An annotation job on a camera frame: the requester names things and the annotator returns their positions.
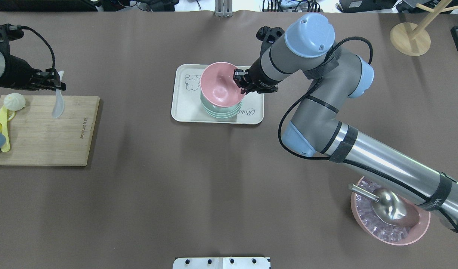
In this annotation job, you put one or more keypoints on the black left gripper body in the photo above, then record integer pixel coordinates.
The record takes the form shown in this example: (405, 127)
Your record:
(18, 71)

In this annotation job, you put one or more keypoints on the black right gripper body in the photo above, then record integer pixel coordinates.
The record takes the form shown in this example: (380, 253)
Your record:
(259, 77)

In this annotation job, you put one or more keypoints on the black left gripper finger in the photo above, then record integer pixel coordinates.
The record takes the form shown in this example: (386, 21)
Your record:
(61, 86)

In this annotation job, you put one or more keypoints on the white ceramic spoon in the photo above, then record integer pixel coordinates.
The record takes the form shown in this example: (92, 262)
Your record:
(59, 101)

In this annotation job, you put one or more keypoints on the small pink bowl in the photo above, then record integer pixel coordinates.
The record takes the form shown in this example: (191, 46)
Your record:
(218, 86)

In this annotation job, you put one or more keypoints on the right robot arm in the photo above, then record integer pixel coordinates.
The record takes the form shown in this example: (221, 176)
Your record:
(339, 70)

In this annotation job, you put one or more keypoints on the upper green bowl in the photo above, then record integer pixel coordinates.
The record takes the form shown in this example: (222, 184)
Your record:
(206, 103)

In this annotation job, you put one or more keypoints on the green bowl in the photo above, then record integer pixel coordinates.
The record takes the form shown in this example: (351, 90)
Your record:
(221, 112)
(206, 103)

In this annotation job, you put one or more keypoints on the lower green bowl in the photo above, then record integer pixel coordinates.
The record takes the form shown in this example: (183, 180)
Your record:
(221, 112)

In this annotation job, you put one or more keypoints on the large pink bowl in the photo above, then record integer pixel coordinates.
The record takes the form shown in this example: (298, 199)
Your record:
(416, 232)

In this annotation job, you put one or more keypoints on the white steamed bun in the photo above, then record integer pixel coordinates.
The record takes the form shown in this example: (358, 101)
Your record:
(14, 101)

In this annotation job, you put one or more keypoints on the yellow plastic knife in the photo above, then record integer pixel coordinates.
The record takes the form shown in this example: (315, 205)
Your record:
(3, 122)

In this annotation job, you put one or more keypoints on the wooden cutting board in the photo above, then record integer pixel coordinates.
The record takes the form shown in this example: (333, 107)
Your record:
(38, 139)

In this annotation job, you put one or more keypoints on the cream rabbit tray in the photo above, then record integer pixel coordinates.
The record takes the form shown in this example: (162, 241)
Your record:
(187, 106)

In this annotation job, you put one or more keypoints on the wooden mug tree stand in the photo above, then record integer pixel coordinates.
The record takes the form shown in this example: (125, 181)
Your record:
(412, 39)

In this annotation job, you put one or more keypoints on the metal ice scoop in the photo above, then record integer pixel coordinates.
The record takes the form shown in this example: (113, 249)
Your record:
(390, 208)

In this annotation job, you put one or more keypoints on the clear ice cubes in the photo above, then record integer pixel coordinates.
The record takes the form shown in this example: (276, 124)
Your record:
(376, 227)

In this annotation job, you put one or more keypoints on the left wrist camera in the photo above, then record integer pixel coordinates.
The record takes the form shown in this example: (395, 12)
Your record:
(9, 33)

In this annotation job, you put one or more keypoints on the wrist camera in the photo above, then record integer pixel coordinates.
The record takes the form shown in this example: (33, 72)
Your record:
(9, 33)
(268, 36)

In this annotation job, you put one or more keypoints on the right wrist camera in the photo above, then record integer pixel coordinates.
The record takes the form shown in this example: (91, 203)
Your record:
(268, 36)

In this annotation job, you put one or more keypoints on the aluminium camera post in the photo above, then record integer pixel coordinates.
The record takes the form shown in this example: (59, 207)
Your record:
(223, 8)

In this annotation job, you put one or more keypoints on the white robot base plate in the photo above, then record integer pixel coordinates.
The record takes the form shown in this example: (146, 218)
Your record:
(222, 263)

